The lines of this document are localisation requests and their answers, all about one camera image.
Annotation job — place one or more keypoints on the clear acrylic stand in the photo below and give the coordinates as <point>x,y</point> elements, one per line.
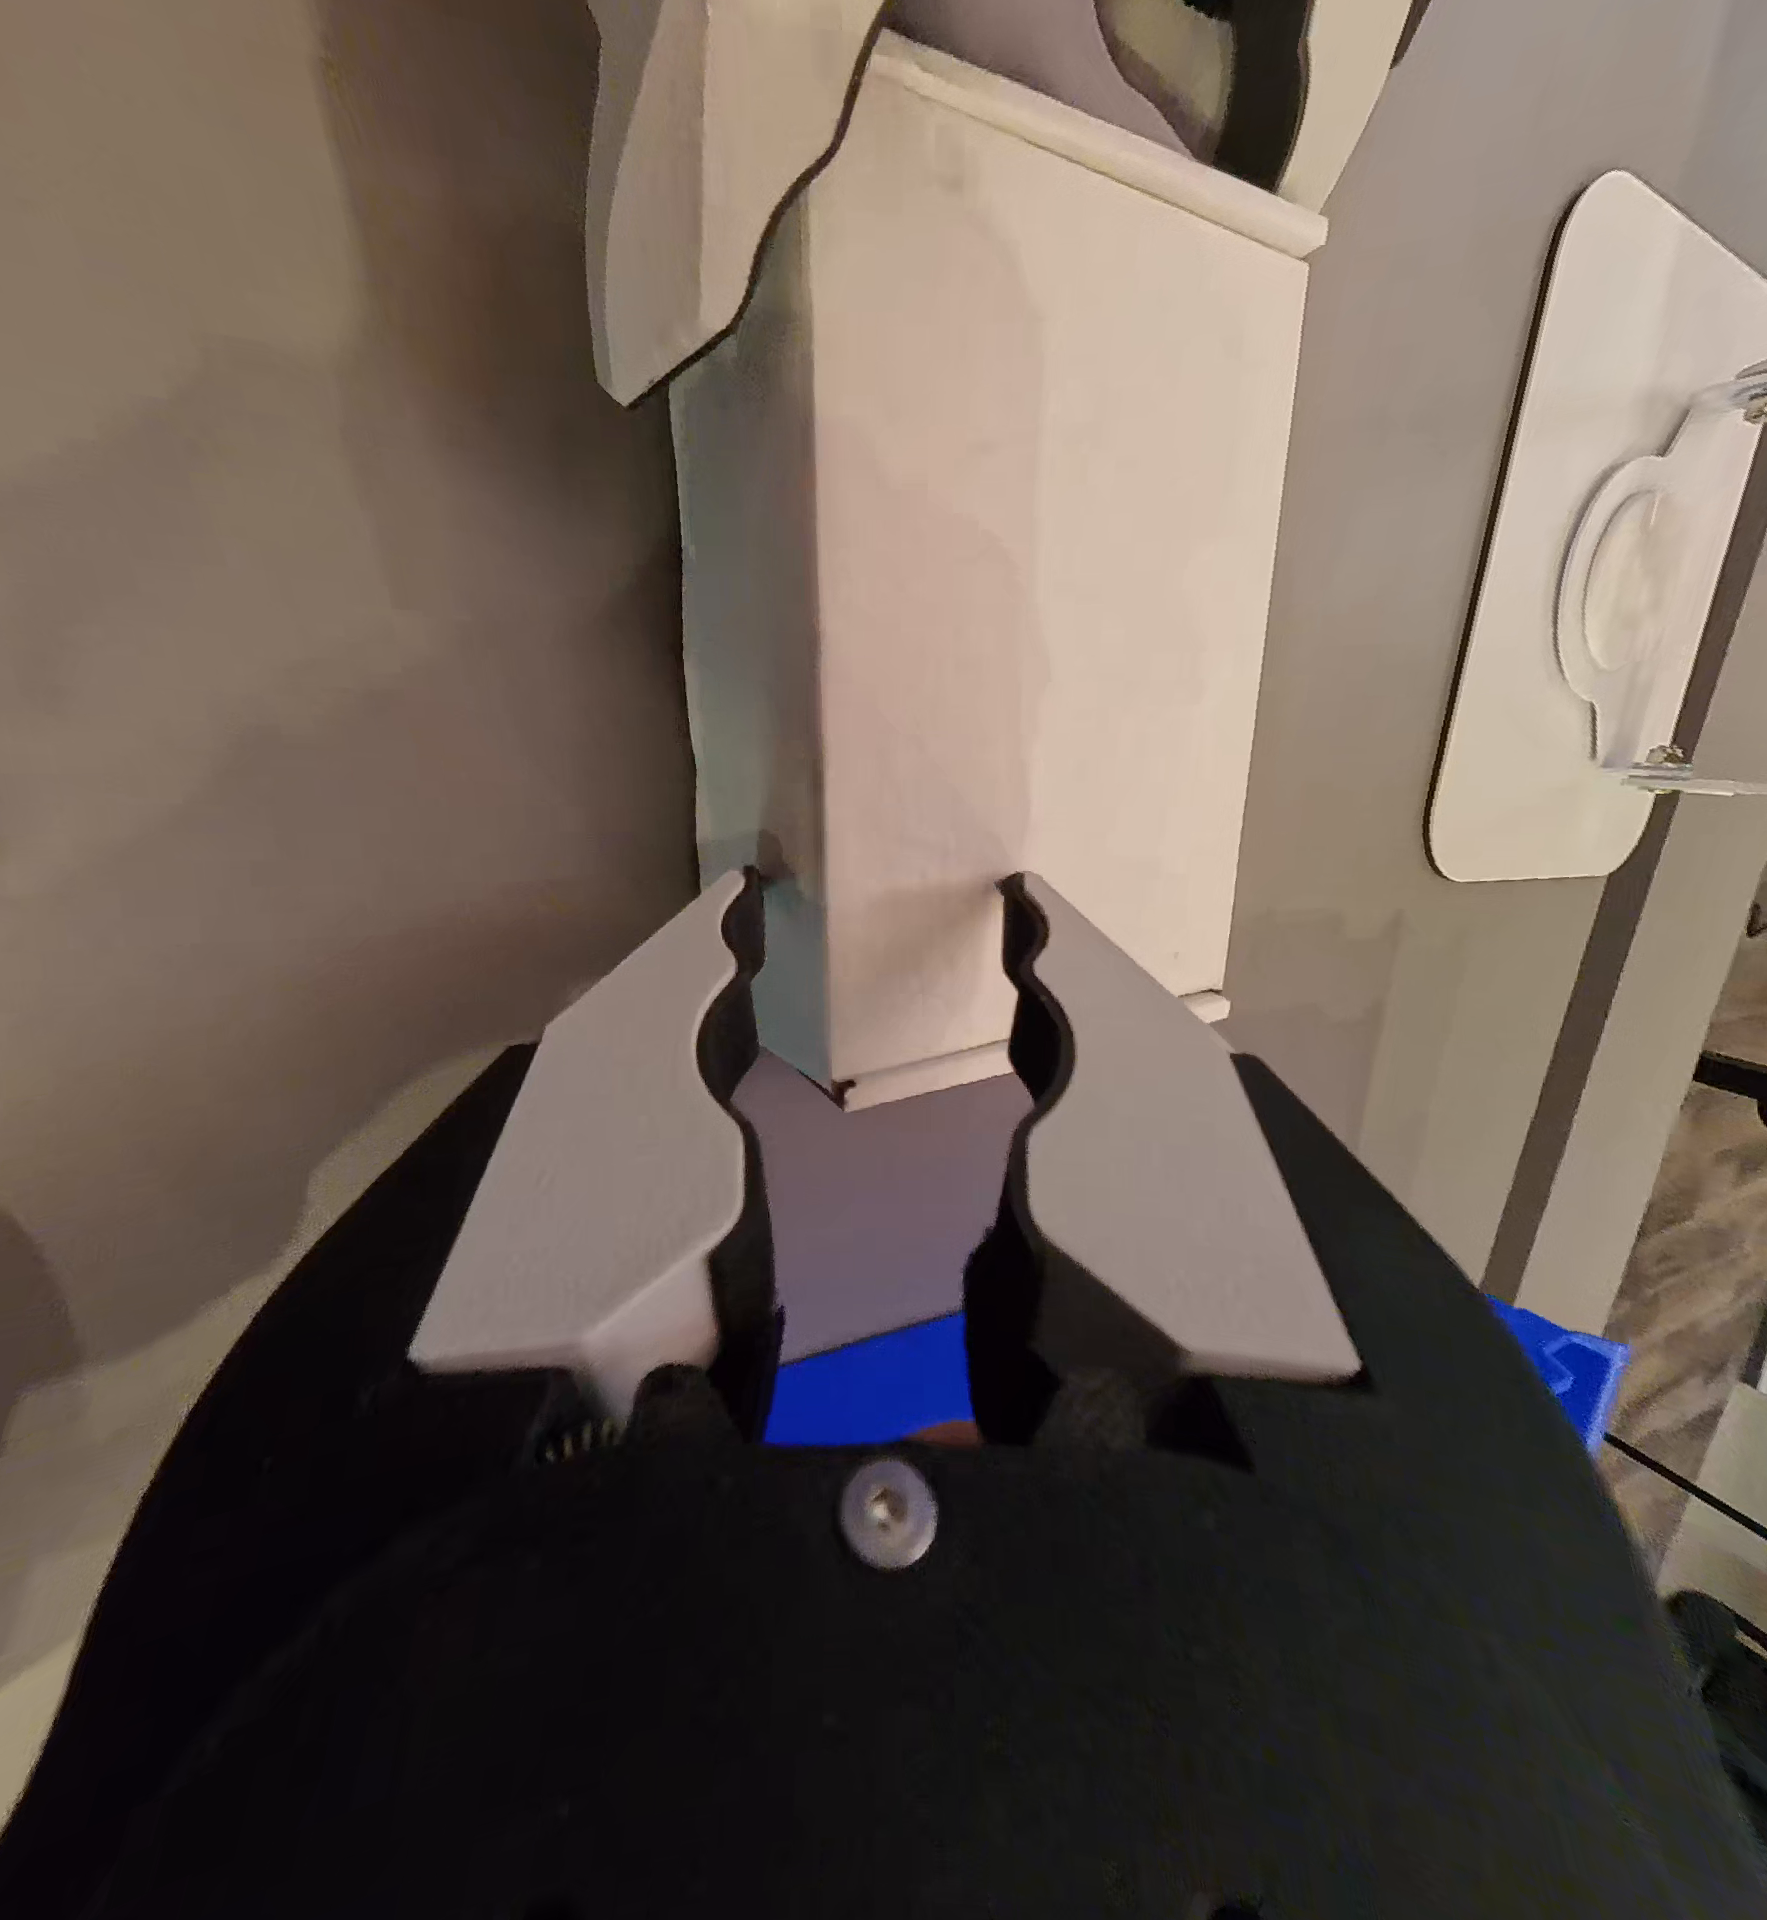
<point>1633,601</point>

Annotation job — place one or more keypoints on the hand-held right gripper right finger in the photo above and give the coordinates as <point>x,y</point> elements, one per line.
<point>1184,1215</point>

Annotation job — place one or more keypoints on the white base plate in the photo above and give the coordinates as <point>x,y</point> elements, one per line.
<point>1617,375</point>

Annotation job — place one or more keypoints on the blue plastic bin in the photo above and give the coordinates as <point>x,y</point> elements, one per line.
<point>868,1388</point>

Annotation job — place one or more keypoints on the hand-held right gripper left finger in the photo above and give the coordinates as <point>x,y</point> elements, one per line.
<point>584,1215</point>

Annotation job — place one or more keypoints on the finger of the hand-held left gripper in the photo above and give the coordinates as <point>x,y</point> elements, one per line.
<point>688,195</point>
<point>1348,74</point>

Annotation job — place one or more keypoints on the white cardboard box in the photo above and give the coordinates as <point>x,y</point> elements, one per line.
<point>1048,601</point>

